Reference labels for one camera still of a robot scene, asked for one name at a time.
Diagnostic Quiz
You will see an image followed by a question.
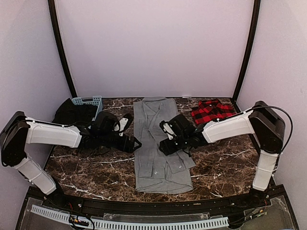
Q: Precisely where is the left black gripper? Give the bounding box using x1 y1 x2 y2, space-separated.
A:
98 131 142 153

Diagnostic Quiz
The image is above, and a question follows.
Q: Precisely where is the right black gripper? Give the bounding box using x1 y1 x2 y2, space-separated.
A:
159 134 189 155

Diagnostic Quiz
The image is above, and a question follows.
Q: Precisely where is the red black plaid shirt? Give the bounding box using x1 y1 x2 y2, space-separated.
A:
190 99 236 125

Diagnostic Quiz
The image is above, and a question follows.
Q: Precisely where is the grey long sleeve shirt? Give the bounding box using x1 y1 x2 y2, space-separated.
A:
133 97 196 194

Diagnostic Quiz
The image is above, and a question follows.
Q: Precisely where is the light blue plastic basket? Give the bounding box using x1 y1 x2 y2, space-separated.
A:
71 96 103 121

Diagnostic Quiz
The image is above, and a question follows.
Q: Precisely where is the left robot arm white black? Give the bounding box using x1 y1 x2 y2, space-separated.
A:
0 111 142 209

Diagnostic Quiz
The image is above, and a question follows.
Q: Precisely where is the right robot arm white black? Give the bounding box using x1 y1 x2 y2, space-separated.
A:
159 101 285 208

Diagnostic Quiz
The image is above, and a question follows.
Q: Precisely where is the black garment in basket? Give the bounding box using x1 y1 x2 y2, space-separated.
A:
52 99 93 125

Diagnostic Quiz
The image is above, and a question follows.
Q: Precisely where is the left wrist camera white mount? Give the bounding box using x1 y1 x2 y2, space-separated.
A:
91 111 133 137

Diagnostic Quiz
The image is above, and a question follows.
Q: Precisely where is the black curved front rail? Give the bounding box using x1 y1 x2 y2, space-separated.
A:
40 193 265 216

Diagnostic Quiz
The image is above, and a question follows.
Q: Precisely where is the white slotted cable duct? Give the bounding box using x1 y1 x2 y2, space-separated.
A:
31 205 229 230

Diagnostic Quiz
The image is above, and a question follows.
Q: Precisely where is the black right corner post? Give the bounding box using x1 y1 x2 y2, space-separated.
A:
232 0 261 103

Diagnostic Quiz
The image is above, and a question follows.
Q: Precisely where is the black corner post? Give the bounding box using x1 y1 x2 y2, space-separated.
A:
47 0 77 98
232 0 261 103

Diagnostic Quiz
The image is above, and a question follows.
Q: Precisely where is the black left corner post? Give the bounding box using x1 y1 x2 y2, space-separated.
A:
47 0 77 98

